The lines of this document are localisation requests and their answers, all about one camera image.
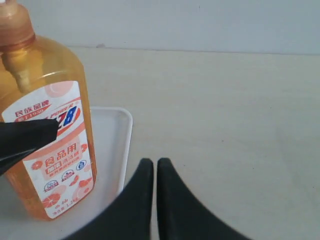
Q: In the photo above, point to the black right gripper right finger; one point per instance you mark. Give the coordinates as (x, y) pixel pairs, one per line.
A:
(180, 215)

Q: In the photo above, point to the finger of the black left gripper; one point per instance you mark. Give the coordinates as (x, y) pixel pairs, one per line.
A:
(20, 139)

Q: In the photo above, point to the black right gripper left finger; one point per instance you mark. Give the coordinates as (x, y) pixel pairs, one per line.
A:
(128, 217)

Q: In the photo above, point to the orange soap pump bottle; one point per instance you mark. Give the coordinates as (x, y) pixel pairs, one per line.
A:
(42, 79)

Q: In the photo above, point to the white foam tray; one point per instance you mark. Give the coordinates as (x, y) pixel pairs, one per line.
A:
(112, 128)

